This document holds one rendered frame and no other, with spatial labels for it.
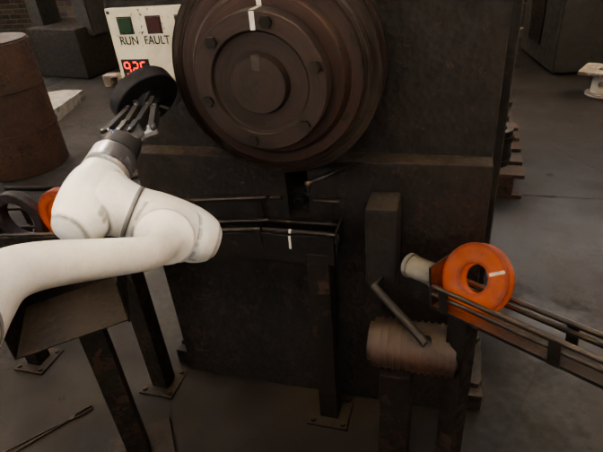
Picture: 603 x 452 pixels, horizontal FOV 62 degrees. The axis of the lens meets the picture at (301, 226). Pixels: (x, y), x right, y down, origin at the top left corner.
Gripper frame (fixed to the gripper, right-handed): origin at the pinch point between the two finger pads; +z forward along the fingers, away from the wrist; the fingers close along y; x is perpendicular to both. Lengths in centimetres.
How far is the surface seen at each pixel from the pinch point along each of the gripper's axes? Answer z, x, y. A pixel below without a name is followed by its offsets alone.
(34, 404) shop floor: -30, -100, -75
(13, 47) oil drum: 182, -64, -185
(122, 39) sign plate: 22.2, 4.0, -13.7
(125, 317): -32, -39, -11
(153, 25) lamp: 21.4, 7.1, -3.5
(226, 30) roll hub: -1.7, 14.4, 22.6
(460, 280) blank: -23, -37, 67
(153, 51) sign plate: 20.5, 1.0, -5.6
